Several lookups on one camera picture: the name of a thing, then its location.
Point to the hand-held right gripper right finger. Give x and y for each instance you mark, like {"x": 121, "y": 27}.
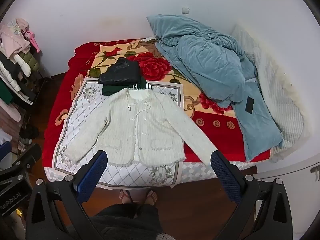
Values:
{"x": 225, "y": 177}

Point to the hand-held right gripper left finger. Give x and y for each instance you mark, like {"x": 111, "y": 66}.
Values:
{"x": 91, "y": 175}

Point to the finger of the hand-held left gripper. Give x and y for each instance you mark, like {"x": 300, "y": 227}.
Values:
{"x": 30, "y": 155}

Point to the white fuzzy jacket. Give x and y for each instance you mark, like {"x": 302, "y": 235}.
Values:
{"x": 150, "y": 120}

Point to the grey diamond pattern bed sheet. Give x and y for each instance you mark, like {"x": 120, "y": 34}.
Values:
{"x": 200, "y": 170}

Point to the person's left foot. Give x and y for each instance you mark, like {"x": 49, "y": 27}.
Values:
{"x": 127, "y": 197}

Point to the person's foot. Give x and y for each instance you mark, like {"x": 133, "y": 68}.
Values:
{"x": 127, "y": 197}
{"x": 151, "y": 197}

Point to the white checked floral sheet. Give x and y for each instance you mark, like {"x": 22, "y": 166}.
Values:
{"x": 80, "y": 120}

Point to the person's dark clothing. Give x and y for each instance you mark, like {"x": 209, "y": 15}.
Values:
{"x": 125, "y": 222}

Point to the red floral blanket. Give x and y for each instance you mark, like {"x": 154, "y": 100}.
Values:
{"x": 212, "y": 120}

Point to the white cabinet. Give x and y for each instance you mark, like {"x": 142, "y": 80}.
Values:
{"x": 287, "y": 167}

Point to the person's right foot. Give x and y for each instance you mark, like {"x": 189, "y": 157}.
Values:
{"x": 151, "y": 197}

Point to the black phone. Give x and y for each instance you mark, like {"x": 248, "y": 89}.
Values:
{"x": 249, "y": 105}

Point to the white puffer jacket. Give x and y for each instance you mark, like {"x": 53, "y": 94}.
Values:
{"x": 10, "y": 73}

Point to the green garment with striped cuffs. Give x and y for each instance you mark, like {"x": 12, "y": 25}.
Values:
{"x": 112, "y": 89}

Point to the olive puffer vest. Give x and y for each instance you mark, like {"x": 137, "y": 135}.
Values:
{"x": 31, "y": 61}

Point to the black leather jacket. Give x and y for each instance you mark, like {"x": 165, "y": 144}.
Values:
{"x": 120, "y": 72}

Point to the pink hanger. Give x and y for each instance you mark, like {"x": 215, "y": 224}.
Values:
{"x": 33, "y": 40}

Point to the blue quilt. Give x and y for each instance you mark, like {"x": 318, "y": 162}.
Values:
{"x": 212, "y": 62}

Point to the white wall switch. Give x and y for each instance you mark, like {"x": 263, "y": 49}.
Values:
{"x": 185, "y": 10}

